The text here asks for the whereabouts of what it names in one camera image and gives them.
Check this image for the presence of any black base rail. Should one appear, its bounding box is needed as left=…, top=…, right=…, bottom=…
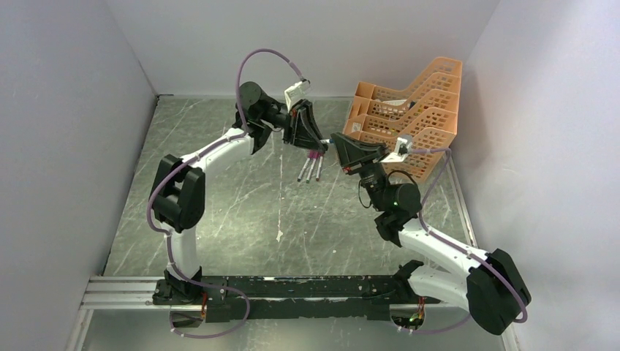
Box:
left=153, top=273, right=442, bottom=324

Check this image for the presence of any aluminium frame rail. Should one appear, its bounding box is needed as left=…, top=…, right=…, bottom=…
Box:
left=80, top=276, right=200, bottom=312

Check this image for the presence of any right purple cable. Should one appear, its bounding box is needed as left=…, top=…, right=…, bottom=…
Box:
left=397, top=147, right=529, bottom=336

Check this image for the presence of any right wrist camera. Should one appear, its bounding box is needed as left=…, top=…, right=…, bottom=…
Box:
left=380, top=135, right=413, bottom=163

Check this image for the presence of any orange plastic file rack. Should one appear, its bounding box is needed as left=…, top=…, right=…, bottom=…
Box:
left=341, top=57, right=463, bottom=183

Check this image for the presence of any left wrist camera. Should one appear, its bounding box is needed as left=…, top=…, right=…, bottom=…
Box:
left=284, top=79, right=311, bottom=112

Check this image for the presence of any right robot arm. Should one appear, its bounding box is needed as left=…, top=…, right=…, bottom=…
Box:
left=328, top=132, right=532, bottom=335

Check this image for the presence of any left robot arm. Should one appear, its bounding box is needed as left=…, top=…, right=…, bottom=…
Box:
left=147, top=78, right=328, bottom=304

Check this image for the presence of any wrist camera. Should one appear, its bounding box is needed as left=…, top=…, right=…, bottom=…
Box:
left=380, top=135, right=413, bottom=163
left=284, top=79, right=311, bottom=112

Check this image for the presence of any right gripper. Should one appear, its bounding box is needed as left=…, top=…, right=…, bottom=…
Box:
left=328, top=137, right=387, bottom=214

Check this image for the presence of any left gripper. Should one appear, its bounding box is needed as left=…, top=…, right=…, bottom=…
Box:
left=262, top=100, right=330, bottom=156

